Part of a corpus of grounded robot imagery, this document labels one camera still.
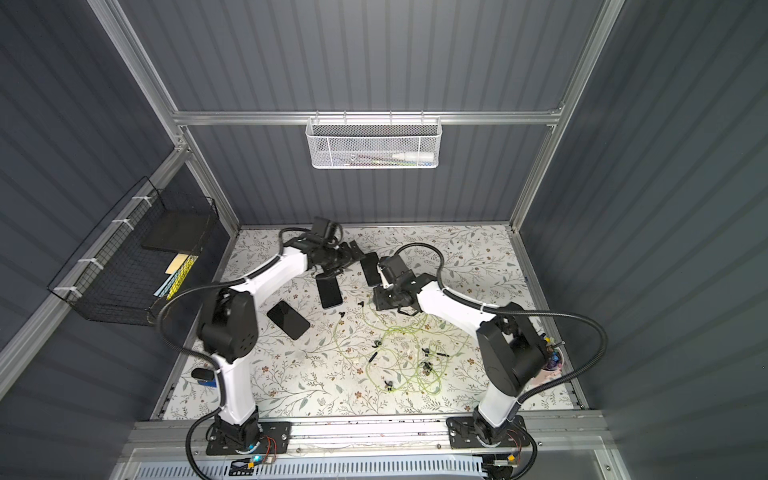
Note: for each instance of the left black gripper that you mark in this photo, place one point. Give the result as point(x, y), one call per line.
point(343, 256)

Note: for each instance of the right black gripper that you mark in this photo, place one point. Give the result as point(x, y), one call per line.
point(390, 297)

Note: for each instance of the black phone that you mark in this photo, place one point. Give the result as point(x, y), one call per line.
point(329, 291)
point(369, 265)
point(290, 321)

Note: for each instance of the green wired earphones tangle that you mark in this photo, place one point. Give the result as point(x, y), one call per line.
point(402, 354)

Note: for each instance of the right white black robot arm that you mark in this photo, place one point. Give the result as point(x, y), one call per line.
point(512, 351)

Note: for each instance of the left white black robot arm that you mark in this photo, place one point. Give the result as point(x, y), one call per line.
point(229, 327)

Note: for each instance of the floral table mat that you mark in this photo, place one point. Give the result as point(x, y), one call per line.
point(305, 377)

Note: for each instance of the white marker in basket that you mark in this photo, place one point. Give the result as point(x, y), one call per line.
point(414, 157)

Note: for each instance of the yellow sticky notes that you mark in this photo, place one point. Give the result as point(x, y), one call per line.
point(176, 263)

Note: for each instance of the black notebook in basket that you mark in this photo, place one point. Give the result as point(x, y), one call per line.
point(183, 232)

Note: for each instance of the blue stapler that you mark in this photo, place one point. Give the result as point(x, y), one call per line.
point(204, 377)

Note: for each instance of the pink cup of pens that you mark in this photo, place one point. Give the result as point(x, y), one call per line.
point(554, 357)

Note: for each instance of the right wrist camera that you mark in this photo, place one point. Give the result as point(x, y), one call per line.
point(395, 271)

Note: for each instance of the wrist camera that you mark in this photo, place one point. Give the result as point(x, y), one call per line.
point(395, 271)
point(325, 231)

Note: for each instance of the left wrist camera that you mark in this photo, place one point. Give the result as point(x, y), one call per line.
point(325, 231)

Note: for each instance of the white wire mesh basket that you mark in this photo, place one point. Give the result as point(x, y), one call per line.
point(368, 146)

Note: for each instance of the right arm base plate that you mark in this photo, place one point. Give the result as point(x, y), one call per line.
point(470, 432)

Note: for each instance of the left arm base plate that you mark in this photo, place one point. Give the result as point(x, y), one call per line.
point(255, 437)

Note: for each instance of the black wire wall basket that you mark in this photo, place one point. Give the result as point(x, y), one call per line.
point(117, 281)

